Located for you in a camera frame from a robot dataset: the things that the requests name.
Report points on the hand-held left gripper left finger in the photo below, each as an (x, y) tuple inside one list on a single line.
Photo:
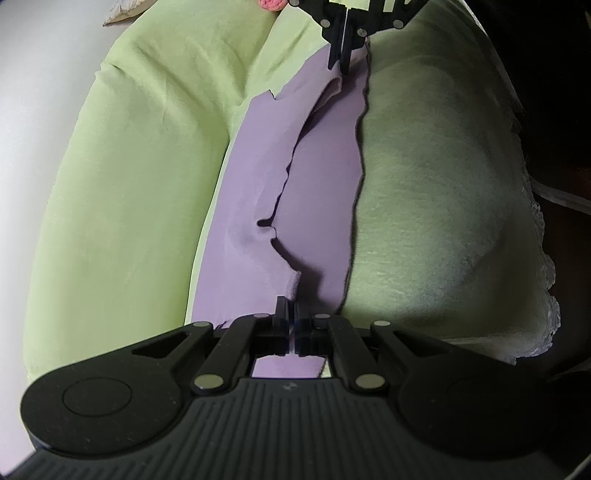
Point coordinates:
[(282, 330)]

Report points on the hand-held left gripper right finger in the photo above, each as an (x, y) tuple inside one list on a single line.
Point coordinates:
[(305, 334)]

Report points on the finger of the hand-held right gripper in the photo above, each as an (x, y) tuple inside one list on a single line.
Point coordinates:
[(355, 39), (336, 46)]

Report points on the purple garment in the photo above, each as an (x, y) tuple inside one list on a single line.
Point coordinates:
[(323, 184)]

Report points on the pink knit garment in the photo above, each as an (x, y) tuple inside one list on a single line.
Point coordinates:
[(272, 3)]

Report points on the white brown patterned fabric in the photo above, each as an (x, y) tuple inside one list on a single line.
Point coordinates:
[(127, 11)]

